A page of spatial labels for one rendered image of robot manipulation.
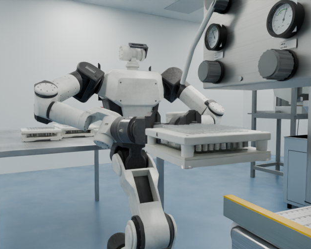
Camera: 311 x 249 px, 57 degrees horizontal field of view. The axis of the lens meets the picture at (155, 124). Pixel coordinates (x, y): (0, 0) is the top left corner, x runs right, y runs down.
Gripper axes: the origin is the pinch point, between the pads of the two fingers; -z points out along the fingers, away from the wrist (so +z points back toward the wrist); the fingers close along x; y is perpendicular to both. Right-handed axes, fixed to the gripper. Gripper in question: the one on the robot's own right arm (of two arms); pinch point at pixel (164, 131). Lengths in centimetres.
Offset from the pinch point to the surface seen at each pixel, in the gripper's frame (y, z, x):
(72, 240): -75, 138, 97
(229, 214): 29.0, -31.2, 10.5
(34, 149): -17, 96, 14
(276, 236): 34, -39, 10
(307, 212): 17.2, -40.8, 11.8
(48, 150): -24, 93, 15
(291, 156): -247, 6, 40
